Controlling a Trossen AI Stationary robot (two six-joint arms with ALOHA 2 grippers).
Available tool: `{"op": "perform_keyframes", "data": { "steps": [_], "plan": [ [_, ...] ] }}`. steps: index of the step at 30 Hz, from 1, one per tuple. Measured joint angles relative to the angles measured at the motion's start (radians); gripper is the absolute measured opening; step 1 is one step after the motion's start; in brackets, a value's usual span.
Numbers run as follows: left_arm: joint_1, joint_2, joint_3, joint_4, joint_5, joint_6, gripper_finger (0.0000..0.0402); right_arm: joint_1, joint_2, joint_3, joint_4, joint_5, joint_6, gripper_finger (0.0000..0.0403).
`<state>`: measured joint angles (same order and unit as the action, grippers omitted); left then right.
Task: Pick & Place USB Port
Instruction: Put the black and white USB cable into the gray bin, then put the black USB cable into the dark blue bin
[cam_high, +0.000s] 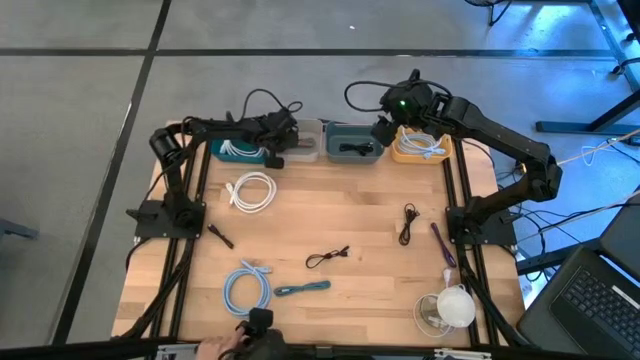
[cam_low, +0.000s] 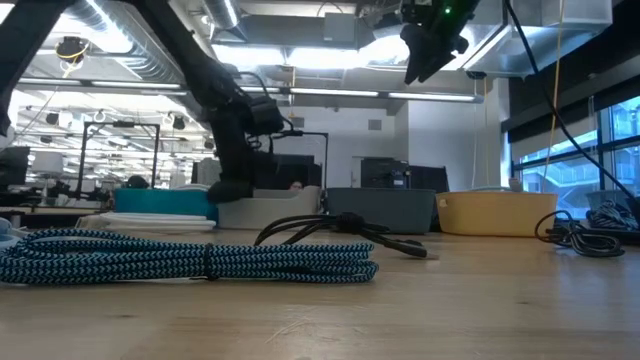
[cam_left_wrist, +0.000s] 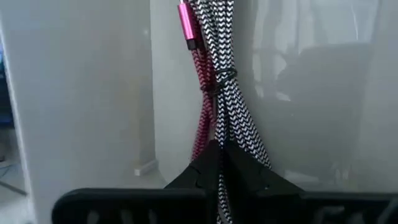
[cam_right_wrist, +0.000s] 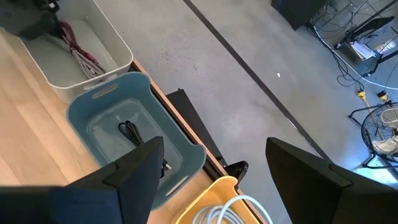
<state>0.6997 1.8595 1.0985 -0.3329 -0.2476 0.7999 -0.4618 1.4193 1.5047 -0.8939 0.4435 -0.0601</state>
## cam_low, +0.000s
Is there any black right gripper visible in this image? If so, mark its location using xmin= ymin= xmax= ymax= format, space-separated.
xmin=399 ymin=0 xmax=481 ymax=85

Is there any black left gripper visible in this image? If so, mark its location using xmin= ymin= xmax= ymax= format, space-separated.
xmin=206 ymin=102 xmax=255 ymax=205

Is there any blue black braided cable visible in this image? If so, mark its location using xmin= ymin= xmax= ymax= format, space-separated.
xmin=0 ymin=228 xmax=380 ymax=286

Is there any black knotted cable bundle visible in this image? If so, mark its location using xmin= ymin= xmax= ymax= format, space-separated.
xmin=253 ymin=212 xmax=439 ymax=260

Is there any thin black cable coil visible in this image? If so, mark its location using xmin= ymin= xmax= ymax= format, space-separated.
xmin=533 ymin=209 xmax=626 ymax=259

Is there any grey felt panel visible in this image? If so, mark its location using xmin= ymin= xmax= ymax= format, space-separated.
xmin=191 ymin=158 xmax=221 ymax=189

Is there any white plastic bin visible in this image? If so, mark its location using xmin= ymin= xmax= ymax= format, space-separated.
xmin=215 ymin=185 xmax=324 ymax=231

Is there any black monitor row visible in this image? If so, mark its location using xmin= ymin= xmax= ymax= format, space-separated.
xmin=252 ymin=152 xmax=324 ymax=191

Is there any teal plastic bin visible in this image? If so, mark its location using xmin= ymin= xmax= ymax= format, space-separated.
xmin=113 ymin=187 xmax=220 ymax=224

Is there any long ceiling light strip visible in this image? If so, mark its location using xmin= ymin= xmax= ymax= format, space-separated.
xmin=14 ymin=77 xmax=485 ymax=105

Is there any black equipment cabinet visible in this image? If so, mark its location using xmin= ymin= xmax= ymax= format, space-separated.
xmin=359 ymin=157 xmax=450 ymax=192

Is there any grey-green plastic bin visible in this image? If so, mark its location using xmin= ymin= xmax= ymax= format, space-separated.
xmin=324 ymin=187 xmax=437 ymax=235

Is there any yellow plastic bin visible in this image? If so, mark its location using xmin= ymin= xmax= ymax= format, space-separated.
xmin=434 ymin=190 xmax=560 ymax=238

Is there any black office monitor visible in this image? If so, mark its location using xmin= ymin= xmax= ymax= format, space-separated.
xmin=0 ymin=146 xmax=31 ymax=187

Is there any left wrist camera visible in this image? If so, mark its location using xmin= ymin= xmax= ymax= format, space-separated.
xmin=247 ymin=94 xmax=286 ymax=136

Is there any black rig frame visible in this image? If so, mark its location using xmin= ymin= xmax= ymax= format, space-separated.
xmin=74 ymin=121 xmax=162 ymax=199
xmin=287 ymin=130 xmax=330 ymax=190

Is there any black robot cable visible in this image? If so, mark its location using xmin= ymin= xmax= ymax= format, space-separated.
xmin=503 ymin=0 xmax=640 ymax=202

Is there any yellow hanging cord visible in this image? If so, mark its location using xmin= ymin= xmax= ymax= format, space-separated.
xmin=542 ymin=0 xmax=566 ymax=181

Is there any ribbed silver duct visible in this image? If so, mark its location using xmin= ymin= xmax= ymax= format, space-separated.
xmin=99 ymin=9 xmax=186 ymax=84

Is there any round silver duct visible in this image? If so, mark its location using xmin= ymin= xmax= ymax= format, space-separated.
xmin=199 ymin=0 xmax=246 ymax=31

